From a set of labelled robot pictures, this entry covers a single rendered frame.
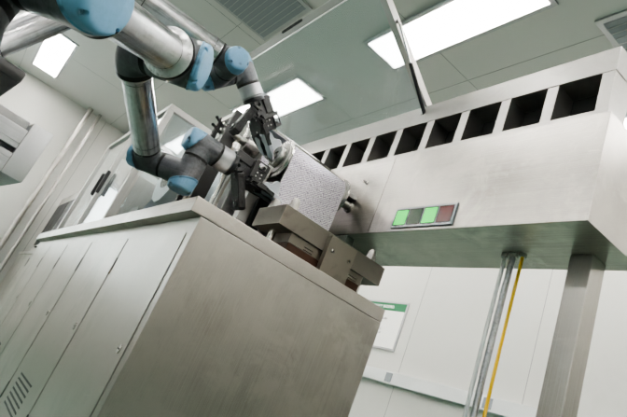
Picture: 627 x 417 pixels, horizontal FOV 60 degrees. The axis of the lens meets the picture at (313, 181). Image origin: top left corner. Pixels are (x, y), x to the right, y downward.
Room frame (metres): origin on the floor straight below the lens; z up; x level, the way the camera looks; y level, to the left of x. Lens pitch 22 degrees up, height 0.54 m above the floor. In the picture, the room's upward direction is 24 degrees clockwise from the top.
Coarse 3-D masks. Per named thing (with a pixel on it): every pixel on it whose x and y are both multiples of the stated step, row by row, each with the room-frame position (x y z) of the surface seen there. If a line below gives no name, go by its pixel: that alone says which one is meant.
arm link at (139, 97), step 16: (128, 64) 1.15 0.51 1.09; (128, 80) 1.20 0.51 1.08; (144, 80) 1.21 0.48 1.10; (128, 96) 1.27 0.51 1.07; (144, 96) 1.26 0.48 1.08; (128, 112) 1.32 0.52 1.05; (144, 112) 1.31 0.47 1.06; (144, 128) 1.36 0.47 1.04; (144, 144) 1.41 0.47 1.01; (128, 160) 1.50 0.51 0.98; (144, 160) 1.47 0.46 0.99; (160, 160) 1.47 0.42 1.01
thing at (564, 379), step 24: (576, 264) 1.21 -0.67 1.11; (600, 264) 1.19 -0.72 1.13; (576, 288) 1.19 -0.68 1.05; (600, 288) 1.20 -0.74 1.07; (576, 312) 1.18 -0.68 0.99; (576, 336) 1.17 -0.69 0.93; (552, 360) 1.21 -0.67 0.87; (576, 360) 1.18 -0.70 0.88; (552, 384) 1.20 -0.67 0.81; (576, 384) 1.19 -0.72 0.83; (552, 408) 1.19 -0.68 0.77; (576, 408) 1.19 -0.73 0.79
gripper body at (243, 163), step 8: (240, 152) 1.53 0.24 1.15; (240, 160) 1.54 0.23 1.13; (248, 160) 1.55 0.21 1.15; (256, 160) 1.55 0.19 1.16; (232, 168) 1.52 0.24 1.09; (240, 168) 1.54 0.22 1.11; (248, 168) 1.55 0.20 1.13; (256, 168) 1.54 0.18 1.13; (264, 168) 1.56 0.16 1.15; (248, 176) 1.55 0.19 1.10; (256, 176) 1.56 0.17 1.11; (264, 176) 1.57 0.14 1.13; (248, 184) 1.56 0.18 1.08
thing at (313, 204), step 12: (288, 180) 1.63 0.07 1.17; (300, 180) 1.65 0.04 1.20; (288, 192) 1.64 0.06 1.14; (300, 192) 1.66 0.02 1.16; (312, 192) 1.68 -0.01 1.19; (300, 204) 1.67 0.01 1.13; (312, 204) 1.69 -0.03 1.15; (324, 204) 1.71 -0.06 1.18; (336, 204) 1.73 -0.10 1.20; (312, 216) 1.70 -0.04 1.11; (324, 216) 1.72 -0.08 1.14; (324, 228) 1.72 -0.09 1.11
